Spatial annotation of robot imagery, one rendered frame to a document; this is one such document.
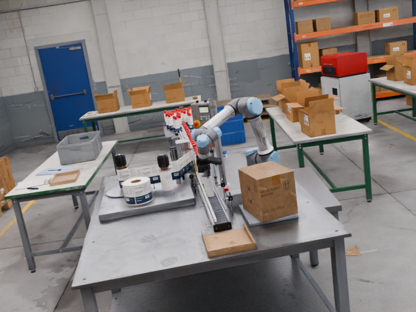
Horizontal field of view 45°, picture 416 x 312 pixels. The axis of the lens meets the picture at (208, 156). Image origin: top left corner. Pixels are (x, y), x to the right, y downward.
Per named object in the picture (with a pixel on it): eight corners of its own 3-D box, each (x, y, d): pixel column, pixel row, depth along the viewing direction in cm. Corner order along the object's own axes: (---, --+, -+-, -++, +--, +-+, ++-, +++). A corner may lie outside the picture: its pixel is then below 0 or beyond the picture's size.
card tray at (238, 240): (202, 236, 294) (200, 229, 293) (245, 228, 296) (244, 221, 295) (208, 257, 265) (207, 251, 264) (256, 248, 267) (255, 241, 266)
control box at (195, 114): (200, 125, 385) (196, 101, 380) (219, 125, 377) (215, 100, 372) (193, 129, 376) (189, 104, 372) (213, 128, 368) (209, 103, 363)
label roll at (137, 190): (130, 207, 347) (127, 187, 343) (122, 200, 364) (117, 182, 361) (157, 199, 355) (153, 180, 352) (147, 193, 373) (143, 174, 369)
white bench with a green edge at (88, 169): (72, 207, 656) (59, 148, 637) (129, 199, 655) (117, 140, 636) (24, 275, 472) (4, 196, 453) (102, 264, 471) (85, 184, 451)
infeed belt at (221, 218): (190, 163, 455) (189, 159, 454) (199, 161, 456) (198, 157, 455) (216, 230, 296) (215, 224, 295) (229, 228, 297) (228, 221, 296)
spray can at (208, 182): (207, 195, 347) (202, 168, 342) (213, 194, 348) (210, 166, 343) (207, 198, 342) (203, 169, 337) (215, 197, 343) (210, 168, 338)
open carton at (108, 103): (95, 114, 907) (90, 95, 898) (101, 110, 953) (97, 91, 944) (116, 112, 904) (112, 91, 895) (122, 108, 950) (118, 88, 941)
